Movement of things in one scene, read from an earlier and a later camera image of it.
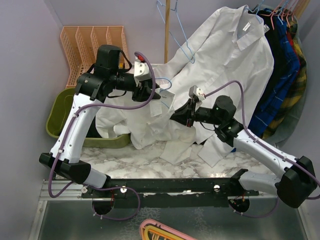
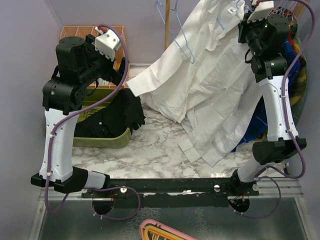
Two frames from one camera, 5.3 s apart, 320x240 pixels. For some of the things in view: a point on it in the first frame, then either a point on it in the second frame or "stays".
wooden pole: [167, 30] stays
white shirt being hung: [148, 123] to [205, 79]
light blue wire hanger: [163, 78] to [236, 6]
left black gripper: [143, 94] to [115, 76]
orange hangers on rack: [285, 8] stays
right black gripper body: [205, 114] to [249, 32]
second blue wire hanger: [182, 49] stays
